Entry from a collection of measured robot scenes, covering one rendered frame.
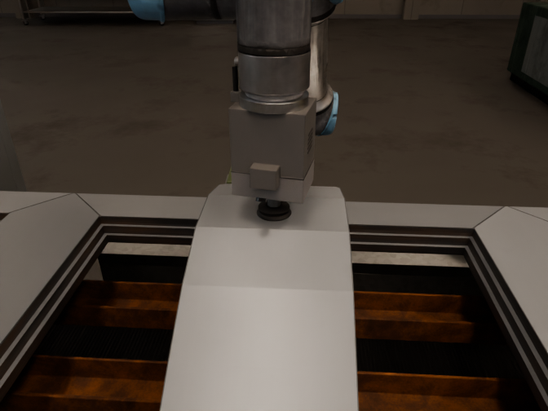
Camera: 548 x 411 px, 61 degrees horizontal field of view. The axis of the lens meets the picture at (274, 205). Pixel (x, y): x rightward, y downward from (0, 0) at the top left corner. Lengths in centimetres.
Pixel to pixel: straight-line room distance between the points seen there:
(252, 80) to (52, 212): 62
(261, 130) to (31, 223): 60
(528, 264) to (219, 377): 58
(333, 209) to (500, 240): 41
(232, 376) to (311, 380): 7
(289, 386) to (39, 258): 54
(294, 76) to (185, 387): 32
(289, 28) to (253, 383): 33
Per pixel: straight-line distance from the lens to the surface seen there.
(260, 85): 48
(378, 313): 97
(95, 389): 88
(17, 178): 158
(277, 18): 46
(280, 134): 49
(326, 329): 48
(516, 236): 94
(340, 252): 52
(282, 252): 52
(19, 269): 86
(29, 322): 77
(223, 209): 58
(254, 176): 50
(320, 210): 58
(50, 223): 97
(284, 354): 47
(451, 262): 116
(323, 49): 107
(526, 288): 82
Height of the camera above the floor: 132
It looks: 29 degrees down
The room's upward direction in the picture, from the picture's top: straight up
